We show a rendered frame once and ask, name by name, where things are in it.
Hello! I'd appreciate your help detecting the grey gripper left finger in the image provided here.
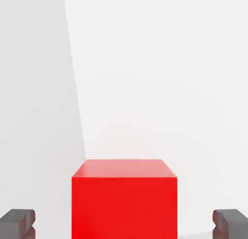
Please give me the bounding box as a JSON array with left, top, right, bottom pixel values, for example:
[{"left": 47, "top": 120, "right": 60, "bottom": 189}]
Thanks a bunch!
[{"left": 0, "top": 209, "right": 36, "bottom": 239}]

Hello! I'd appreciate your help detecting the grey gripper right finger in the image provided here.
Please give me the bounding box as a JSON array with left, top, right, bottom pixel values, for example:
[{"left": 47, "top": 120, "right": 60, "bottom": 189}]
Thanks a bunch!
[{"left": 212, "top": 209, "right": 248, "bottom": 239}]

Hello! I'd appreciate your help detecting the small red cube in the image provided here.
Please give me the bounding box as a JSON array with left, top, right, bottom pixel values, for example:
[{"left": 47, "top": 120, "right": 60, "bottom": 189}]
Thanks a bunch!
[{"left": 71, "top": 159, "right": 178, "bottom": 239}]

